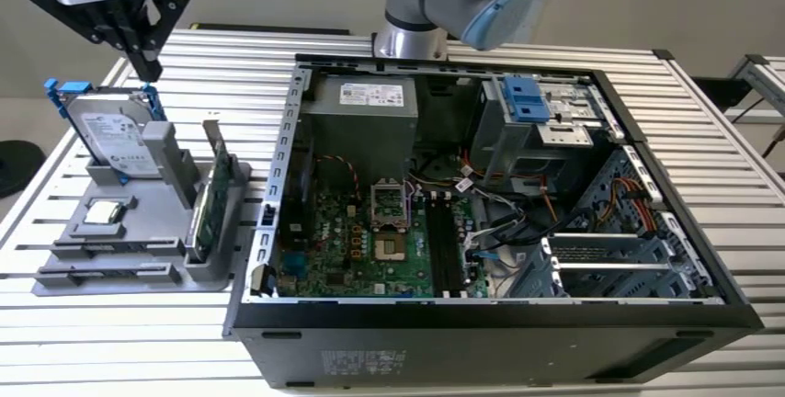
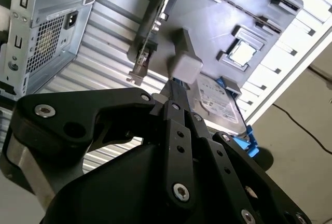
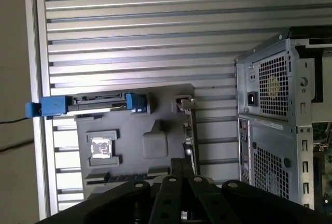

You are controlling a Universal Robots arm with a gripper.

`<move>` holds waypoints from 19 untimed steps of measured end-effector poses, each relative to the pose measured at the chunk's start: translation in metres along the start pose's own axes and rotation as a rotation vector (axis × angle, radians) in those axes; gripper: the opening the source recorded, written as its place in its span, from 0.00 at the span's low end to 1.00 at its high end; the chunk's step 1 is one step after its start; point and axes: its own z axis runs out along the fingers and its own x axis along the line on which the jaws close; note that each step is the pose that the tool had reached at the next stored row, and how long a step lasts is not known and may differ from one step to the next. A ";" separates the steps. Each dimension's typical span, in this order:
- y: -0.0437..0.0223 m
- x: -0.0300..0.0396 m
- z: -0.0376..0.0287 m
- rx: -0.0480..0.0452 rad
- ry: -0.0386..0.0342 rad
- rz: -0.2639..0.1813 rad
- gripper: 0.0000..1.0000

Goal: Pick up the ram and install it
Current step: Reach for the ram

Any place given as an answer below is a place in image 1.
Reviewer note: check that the blue VGA port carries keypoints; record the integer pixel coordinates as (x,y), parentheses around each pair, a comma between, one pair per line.
(295,264)

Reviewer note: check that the green graphics card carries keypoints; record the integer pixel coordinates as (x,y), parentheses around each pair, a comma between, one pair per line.
(211,213)

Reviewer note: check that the metal optical drive cage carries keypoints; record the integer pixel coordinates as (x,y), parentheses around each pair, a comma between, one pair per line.
(509,149)

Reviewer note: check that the green motherboard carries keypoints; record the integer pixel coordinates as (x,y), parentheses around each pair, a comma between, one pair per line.
(343,268)

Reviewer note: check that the blue plastic drive latch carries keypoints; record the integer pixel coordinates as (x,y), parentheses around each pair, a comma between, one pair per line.
(521,98)

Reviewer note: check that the metal disk bay cage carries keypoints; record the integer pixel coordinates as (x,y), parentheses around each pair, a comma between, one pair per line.
(613,273)

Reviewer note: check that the aluminium slat side table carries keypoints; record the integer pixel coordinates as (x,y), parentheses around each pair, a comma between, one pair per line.
(760,75)

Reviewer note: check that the RAM slot with white clips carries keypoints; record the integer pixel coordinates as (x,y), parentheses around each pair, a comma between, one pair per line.
(457,245)
(441,245)

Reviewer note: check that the grey power supply unit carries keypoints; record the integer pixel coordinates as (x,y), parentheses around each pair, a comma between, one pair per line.
(362,139)

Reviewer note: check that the hard disk in blue carrier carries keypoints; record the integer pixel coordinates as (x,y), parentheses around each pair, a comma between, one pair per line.
(107,130)

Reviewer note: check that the black open PC case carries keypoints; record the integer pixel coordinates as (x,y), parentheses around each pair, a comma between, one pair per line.
(429,351)

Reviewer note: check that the grey parts rack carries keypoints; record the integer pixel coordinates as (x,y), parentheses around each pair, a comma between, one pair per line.
(154,213)

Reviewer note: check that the silver CPU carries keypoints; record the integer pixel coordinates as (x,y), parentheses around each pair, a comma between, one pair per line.
(100,214)

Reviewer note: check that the CPU socket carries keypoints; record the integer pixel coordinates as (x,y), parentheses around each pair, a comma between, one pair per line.
(390,247)

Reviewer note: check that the RAM stick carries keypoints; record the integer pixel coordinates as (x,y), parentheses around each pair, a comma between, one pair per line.
(110,273)
(116,246)

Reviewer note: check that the black round floor stand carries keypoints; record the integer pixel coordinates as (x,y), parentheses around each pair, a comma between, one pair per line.
(19,167)

